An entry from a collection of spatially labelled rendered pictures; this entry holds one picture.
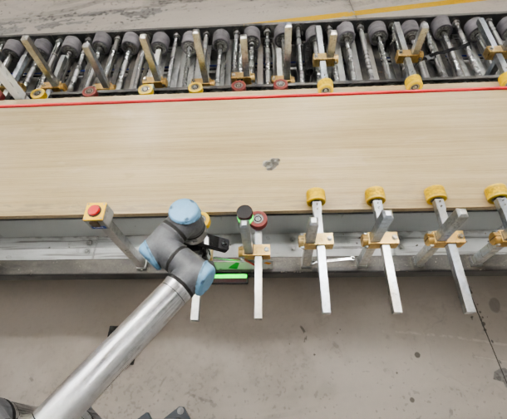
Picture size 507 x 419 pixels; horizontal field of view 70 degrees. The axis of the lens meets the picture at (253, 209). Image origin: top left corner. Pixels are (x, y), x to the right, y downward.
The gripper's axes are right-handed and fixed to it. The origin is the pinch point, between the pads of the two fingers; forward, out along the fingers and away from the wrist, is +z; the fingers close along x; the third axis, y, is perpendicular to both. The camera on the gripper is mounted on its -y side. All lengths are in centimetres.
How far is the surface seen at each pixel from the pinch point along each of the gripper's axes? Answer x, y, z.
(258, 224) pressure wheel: -18.0, -18.6, 8.0
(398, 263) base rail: -8, -81, 28
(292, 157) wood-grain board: -54, -34, 9
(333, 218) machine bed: -28, -53, 22
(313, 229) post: -5.9, -39.2, -10.4
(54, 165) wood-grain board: -53, 82, 9
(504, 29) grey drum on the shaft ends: -154, -168, 15
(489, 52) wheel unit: -114, -140, 1
